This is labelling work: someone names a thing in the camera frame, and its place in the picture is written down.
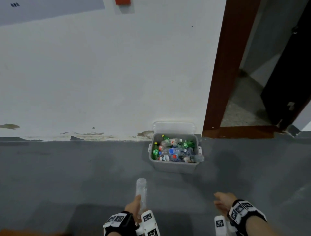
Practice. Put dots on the dark door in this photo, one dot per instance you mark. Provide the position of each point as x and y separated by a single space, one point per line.
291 73

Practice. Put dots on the pile of assorted plastic bottles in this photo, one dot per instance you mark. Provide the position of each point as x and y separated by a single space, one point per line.
175 149

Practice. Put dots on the clear unlabelled plastic bottle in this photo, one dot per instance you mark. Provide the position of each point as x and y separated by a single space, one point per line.
141 189

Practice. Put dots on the glossy wall notice sheet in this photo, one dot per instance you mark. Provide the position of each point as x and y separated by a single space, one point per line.
48 9

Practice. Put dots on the person's right hand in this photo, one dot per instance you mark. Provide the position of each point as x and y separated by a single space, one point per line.
226 200

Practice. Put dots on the brown wooden door frame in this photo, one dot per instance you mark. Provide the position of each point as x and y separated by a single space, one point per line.
230 48

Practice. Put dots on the grey plastic storage bin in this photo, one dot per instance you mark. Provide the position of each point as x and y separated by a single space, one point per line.
172 167

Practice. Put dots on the person's left hand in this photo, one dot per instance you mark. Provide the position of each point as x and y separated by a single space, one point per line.
133 206

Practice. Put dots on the white translucent bin lid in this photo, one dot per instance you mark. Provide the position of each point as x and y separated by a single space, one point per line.
173 127

